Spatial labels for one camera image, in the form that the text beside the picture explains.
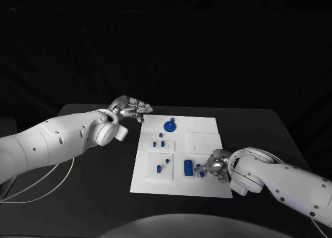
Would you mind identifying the white cable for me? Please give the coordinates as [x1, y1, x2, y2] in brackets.
[310, 217, 330, 238]
[0, 157, 75, 205]
[0, 161, 60, 204]

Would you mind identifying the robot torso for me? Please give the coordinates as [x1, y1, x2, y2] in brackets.
[97, 213, 295, 238]

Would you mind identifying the large blue block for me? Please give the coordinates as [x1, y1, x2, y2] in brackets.
[183, 159, 193, 177]

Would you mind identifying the white task board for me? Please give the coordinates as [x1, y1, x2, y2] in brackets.
[129, 114, 232, 199]

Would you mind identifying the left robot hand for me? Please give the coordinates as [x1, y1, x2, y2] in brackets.
[107, 95, 153, 123]

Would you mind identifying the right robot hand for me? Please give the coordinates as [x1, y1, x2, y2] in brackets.
[193, 149, 234, 183]

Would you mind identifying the blue gear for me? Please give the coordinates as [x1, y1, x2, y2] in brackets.
[163, 117, 177, 133]

